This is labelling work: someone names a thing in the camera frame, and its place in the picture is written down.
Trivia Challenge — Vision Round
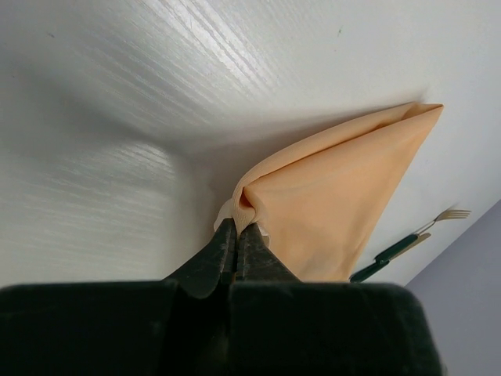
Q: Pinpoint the gold fork black handle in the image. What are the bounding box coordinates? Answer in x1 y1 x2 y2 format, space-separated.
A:
374 208 471 264

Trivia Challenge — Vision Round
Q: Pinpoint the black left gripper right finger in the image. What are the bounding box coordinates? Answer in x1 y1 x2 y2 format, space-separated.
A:
225 222 445 376

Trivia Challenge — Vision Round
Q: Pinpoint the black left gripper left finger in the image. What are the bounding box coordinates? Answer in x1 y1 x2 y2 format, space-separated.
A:
1 219 236 375

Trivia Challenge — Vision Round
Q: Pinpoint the peach cloth napkin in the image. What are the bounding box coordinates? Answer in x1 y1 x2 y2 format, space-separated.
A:
218 103 443 282

